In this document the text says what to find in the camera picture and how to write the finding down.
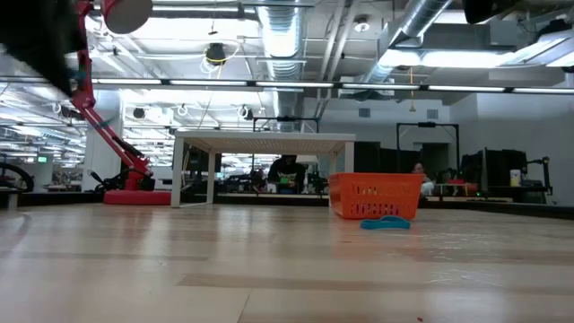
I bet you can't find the white perforated metal shelf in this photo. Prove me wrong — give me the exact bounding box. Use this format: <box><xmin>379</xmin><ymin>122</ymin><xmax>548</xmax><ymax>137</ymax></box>
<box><xmin>170</xmin><ymin>129</ymin><xmax>356</xmax><ymax>208</ymax></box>

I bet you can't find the red desk lamp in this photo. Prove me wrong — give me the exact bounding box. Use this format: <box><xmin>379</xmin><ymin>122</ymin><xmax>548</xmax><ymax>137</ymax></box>
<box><xmin>66</xmin><ymin>0</ymin><xmax>172</xmax><ymax>206</ymax></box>

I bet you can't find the black round wheel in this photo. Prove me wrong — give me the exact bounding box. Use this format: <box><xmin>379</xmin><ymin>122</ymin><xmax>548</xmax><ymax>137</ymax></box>
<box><xmin>0</xmin><ymin>161</ymin><xmax>35</xmax><ymax>193</ymax></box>

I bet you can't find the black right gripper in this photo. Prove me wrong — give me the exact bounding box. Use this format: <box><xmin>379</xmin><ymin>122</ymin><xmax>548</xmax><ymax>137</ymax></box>
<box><xmin>461</xmin><ymin>0</ymin><xmax>513</xmax><ymax>26</ymax></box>

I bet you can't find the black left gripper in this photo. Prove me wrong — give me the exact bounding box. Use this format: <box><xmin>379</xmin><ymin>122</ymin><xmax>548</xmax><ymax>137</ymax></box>
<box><xmin>0</xmin><ymin>0</ymin><xmax>87</xmax><ymax>98</ymax></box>

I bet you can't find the orange plastic basket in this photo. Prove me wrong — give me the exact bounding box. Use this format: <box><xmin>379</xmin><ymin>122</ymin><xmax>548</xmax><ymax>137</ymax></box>
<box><xmin>328</xmin><ymin>172</ymin><xmax>426</xmax><ymax>221</ymax></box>

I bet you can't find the low black stand frame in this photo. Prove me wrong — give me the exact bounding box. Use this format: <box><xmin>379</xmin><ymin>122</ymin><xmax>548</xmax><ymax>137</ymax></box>
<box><xmin>252</xmin><ymin>116</ymin><xmax>320</xmax><ymax>134</ymax></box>

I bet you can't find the tall black stand frame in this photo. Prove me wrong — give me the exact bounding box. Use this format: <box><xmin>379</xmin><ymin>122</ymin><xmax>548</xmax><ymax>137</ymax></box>
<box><xmin>396</xmin><ymin>121</ymin><xmax>461</xmax><ymax>180</ymax></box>

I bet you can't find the person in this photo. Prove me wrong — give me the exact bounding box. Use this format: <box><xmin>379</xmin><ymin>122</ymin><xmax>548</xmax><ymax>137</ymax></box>
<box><xmin>267</xmin><ymin>154</ymin><xmax>307</xmax><ymax>195</ymax></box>
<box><xmin>411</xmin><ymin>161</ymin><xmax>435</xmax><ymax>197</ymax></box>

